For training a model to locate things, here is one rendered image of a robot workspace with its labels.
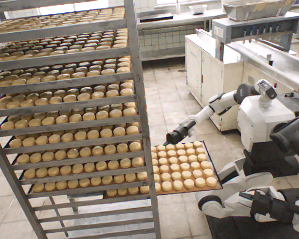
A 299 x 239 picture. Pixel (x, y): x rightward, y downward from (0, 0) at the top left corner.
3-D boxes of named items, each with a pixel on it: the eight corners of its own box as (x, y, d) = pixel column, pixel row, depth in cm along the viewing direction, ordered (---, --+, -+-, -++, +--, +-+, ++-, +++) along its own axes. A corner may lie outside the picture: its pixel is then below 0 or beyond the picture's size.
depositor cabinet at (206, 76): (186, 91, 379) (184, 35, 336) (230, 84, 384) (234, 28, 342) (219, 137, 269) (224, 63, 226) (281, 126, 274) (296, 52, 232)
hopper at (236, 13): (220, 19, 236) (221, 3, 229) (275, 11, 241) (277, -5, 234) (234, 23, 212) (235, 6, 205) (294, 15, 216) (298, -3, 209)
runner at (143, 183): (154, 180, 119) (154, 176, 117) (155, 185, 116) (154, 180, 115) (24, 195, 120) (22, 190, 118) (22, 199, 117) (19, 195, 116)
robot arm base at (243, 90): (252, 97, 153) (264, 84, 145) (259, 113, 145) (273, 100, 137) (232, 93, 148) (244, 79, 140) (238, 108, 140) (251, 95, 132)
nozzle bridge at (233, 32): (210, 54, 255) (211, 19, 237) (275, 44, 260) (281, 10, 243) (224, 64, 226) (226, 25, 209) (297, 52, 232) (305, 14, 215)
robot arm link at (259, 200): (252, 202, 119) (280, 211, 114) (249, 218, 112) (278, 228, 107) (256, 184, 113) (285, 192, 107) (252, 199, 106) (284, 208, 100)
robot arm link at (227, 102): (215, 92, 173) (237, 84, 152) (226, 107, 174) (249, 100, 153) (205, 102, 169) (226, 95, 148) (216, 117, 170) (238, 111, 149)
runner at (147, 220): (159, 216, 133) (158, 213, 131) (159, 221, 130) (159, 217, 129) (42, 229, 133) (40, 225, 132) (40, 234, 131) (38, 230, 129)
